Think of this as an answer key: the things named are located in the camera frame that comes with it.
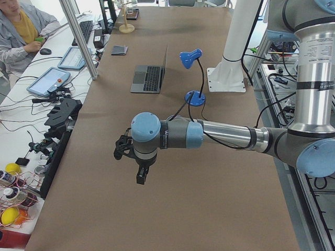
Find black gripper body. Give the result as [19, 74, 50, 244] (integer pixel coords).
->
[114, 128, 157, 167]

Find grey laptop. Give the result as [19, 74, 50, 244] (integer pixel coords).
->
[130, 46, 168, 94]

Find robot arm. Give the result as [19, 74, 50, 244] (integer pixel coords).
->
[114, 1, 334, 184]

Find black toothed rack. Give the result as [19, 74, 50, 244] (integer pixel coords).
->
[44, 98, 83, 129]

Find blue desk lamp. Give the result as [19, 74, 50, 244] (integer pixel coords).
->
[179, 49, 206, 107]

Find grey folded cloth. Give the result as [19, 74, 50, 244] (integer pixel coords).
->
[111, 45, 128, 55]

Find near teach pendant tablet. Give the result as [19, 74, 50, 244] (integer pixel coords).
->
[26, 67, 71, 96]

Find teach pendant tablet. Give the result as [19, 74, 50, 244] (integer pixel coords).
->
[26, 67, 71, 96]
[58, 46, 85, 71]

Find far teach pendant tablet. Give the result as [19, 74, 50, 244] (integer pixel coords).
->
[58, 46, 85, 71]

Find black power adapter box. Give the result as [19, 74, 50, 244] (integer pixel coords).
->
[93, 29, 104, 49]

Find yellow lemon back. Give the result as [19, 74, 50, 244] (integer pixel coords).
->
[5, 163, 21, 174]

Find yellow lemon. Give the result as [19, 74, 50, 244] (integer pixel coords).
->
[5, 163, 21, 174]
[1, 207, 19, 225]

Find wooden mug tree stand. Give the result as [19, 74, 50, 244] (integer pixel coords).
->
[116, 0, 139, 33]

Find black computer mouse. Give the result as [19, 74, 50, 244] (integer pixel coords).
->
[39, 48, 52, 55]

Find black keyboard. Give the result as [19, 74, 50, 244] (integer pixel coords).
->
[79, 20, 93, 43]

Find yellow lemon front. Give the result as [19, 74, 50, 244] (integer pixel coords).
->
[1, 207, 19, 225]

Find seated person grey jacket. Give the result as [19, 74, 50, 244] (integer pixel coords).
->
[1, 1, 60, 77]

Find copper wire basket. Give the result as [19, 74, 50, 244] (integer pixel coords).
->
[1, 170, 39, 228]

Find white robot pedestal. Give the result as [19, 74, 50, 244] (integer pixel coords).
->
[207, 0, 263, 93]

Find aluminium frame post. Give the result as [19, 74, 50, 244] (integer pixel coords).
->
[59, 0, 98, 80]

